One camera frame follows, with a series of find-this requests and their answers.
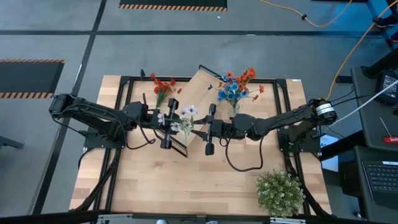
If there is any white paper sheet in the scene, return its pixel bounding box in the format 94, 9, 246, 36
319, 134, 340, 172

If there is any black cable bundle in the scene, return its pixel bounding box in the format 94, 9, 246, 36
74, 148, 122, 212
283, 151, 331, 218

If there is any wide ribbed glass jar vase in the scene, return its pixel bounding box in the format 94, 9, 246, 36
228, 103, 241, 119

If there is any red artificial flower bunch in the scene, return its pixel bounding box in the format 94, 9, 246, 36
149, 73, 183, 109

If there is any black metal table frame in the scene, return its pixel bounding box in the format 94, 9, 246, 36
70, 68, 332, 218

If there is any wooden shelf with black frame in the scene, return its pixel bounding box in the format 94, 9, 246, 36
151, 64, 233, 158

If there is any green potted bush plant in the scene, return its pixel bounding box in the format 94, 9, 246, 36
255, 169, 307, 218

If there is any white cable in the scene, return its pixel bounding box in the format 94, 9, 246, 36
329, 80, 398, 126

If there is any yellow cable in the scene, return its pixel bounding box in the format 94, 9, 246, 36
325, 0, 398, 101
259, 0, 354, 28

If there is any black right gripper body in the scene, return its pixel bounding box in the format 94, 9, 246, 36
204, 103, 238, 156

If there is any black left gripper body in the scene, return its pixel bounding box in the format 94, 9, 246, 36
146, 98, 180, 150

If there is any white artificial flower bunch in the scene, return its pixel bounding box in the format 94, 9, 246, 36
156, 104, 199, 140

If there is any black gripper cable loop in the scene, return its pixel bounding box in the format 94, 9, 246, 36
224, 135, 265, 173
126, 92, 157, 151

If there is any blue artificial flower bunch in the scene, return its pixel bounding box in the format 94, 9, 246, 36
207, 74, 250, 102

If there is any orange artificial flower bunch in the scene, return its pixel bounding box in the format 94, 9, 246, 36
217, 67, 266, 103

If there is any black camera rig bar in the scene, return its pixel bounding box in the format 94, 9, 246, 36
0, 210, 398, 224

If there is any black orange-striped floor mat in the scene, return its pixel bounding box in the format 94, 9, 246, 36
119, 0, 228, 12
0, 58, 66, 100

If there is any person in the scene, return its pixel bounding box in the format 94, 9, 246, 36
366, 0, 398, 44

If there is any black desk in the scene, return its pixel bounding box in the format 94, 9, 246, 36
337, 146, 398, 224
351, 67, 398, 152

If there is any red-handled tool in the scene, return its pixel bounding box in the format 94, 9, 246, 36
379, 116, 398, 144

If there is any black keyboard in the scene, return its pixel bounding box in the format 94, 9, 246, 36
362, 160, 398, 210

